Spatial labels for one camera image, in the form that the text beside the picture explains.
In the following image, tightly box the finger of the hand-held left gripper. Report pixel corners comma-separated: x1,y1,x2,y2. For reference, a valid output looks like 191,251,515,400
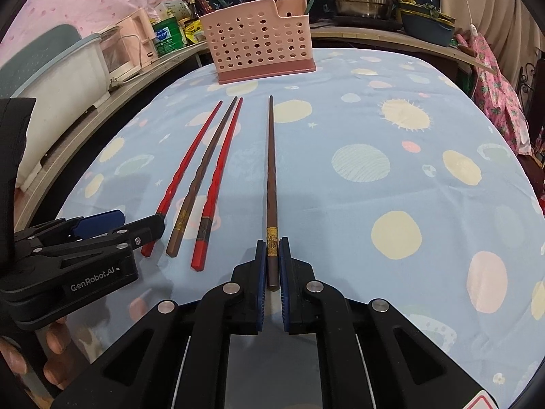
13,210,127,248
30,213,167,262

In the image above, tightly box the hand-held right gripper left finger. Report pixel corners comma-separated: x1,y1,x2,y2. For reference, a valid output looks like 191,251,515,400
51,240,268,409

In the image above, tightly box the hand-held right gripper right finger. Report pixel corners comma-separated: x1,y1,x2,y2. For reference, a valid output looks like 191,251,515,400
278,240,488,409

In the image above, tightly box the bright red chopstick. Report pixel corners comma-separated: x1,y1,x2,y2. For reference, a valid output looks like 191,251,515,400
140,100,224,258
191,97,244,272

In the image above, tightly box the brown chopstick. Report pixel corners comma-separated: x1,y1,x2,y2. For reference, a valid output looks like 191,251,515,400
166,96,238,258
266,95,281,292

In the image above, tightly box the pink perforated utensil holder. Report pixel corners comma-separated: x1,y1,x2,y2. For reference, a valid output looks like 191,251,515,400
199,0,318,85

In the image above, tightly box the person's left hand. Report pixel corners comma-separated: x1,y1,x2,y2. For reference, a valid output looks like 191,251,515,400
0,315,88,393

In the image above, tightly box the blue dotted tablecloth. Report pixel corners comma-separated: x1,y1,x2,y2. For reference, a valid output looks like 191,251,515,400
55,47,545,409

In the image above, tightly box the white plastic storage bin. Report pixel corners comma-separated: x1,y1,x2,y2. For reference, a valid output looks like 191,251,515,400
0,36,112,193

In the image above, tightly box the grey-green perforated lid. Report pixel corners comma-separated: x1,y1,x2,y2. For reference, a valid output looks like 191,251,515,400
0,25,84,94

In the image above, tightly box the pink electric kettle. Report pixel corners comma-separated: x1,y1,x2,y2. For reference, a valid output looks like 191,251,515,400
123,9,156,70

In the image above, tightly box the green carton box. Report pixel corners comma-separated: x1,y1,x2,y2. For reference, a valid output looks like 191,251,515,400
152,16,188,57

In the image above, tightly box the yellow label jar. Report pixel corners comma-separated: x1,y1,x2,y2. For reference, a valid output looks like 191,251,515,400
183,19,206,44

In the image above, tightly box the pink floral cloth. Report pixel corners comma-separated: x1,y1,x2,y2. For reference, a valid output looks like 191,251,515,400
468,32,534,155

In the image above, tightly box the blue plastic basin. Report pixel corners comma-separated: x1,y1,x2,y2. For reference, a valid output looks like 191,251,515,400
399,6,456,48

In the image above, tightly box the white power cable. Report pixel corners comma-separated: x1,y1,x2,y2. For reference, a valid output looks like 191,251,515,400
108,57,146,89

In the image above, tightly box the white cord with switch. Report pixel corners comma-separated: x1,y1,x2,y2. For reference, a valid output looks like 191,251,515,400
452,0,481,40

